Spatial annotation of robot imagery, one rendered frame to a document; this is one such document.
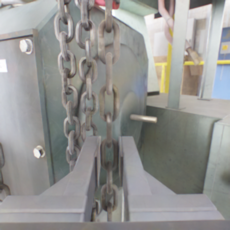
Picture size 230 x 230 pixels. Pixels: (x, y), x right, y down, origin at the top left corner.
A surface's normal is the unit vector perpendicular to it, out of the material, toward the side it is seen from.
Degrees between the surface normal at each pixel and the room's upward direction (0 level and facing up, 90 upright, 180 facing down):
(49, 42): 90
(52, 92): 90
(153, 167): 90
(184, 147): 90
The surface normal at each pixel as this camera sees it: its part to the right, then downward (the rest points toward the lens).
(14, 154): -0.47, 0.22
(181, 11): -0.74, 0.17
